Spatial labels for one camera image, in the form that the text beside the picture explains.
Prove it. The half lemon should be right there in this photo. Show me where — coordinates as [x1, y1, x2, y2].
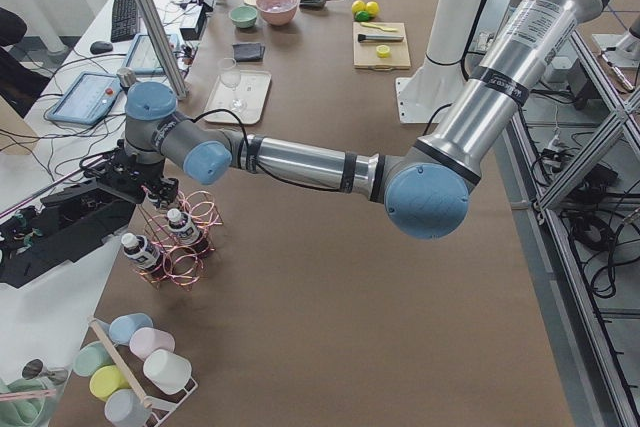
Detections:
[376, 45, 391, 58]

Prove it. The black thermos bottle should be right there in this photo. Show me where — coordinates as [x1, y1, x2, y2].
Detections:
[116, 67, 138, 93]

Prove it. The grey folded cloth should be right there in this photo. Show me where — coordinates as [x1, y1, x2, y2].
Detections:
[232, 42, 265, 62]

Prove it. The yellow lemon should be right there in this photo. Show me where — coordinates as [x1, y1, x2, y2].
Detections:
[365, 1, 380, 18]
[351, 0, 366, 16]

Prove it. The black foam case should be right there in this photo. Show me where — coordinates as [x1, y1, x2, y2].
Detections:
[1, 181, 134, 288]

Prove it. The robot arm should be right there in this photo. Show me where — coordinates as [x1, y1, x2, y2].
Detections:
[86, 0, 610, 239]

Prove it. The aluminium frame post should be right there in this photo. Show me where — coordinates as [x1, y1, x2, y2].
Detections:
[135, 0, 188, 100]

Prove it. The clear wine glass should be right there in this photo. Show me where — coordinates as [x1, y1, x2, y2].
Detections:
[218, 58, 246, 113]

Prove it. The tea bottle rear in basket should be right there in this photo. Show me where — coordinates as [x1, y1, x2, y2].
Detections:
[166, 208, 209, 255]

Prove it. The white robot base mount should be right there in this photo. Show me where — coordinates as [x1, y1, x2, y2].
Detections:
[396, 0, 482, 124]

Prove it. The yellow plastic knife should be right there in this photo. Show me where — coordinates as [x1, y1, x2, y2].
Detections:
[360, 22, 398, 32]

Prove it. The black keyboard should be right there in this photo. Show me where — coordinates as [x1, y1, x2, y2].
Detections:
[110, 0, 140, 43]

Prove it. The green bowl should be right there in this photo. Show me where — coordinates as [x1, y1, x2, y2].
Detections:
[228, 5, 258, 29]

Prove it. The grey cup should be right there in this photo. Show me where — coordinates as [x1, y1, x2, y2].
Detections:
[104, 389, 151, 427]

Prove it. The pink cup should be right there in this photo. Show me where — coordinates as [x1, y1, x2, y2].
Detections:
[129, 327, 176, 360]

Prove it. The tea bottle in basket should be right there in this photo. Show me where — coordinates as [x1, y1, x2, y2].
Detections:
[166, 208, 209, 255]
[121, 232, 164, 280]

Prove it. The wooden cutting board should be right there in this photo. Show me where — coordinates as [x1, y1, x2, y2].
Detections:
[352, 22, 411, 70]

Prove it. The steel muddler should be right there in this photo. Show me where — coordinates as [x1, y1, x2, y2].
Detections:
[357, 33, 404, 43]

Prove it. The black computer mouse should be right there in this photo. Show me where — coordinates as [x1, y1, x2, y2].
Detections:
[89, 41, 113, 55]

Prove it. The blue teach pendant far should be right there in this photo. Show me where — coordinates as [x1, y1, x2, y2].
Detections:
[123, 33, 164, 76]

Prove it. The tea bottle front in basket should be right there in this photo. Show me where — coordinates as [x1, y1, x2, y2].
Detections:
[121, 232, 164, 280]

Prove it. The blue teach pendant near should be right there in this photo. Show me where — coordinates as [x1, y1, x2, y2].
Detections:
[45, 72, 122, 126]

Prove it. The green cup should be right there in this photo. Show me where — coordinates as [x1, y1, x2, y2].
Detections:
[72, 341, 114, 377]

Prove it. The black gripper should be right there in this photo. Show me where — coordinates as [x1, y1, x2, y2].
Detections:
[79, 146, 179, 211]

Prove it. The copper wire bottle basket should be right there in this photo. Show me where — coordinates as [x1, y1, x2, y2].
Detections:
[130, 190, 223, 291]

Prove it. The metal ice scoop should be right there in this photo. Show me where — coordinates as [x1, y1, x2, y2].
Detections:
[299, 0, 342, 10]

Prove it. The blue cup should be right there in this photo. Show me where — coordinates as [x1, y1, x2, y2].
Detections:
[108, 312, 154, 345]

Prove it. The yellow cup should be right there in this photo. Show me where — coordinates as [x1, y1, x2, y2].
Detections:
[89, 365, 130, 402]

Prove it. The white cup rack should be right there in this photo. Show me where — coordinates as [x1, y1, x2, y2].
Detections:
[88, 318, 199, 426]

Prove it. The white cup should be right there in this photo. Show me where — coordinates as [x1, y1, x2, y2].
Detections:
[143, 349, 192, 395]

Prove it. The pink bowl with ice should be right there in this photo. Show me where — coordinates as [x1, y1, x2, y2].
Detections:
[256, 0, 298, 26]

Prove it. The steel jigger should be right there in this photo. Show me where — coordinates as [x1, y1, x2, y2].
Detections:
[21, 359, 69, 386]

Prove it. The green lime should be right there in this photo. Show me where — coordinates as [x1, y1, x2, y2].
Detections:
[354, 11, 371, 22]

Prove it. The cream rectangular tray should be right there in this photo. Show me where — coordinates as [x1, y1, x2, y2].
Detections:
[203, 70, 271, 126]

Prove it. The blue teach pendant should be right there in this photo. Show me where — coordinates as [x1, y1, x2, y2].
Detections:
[45, 72, 122, 126]
[123, 33, 164, 76]

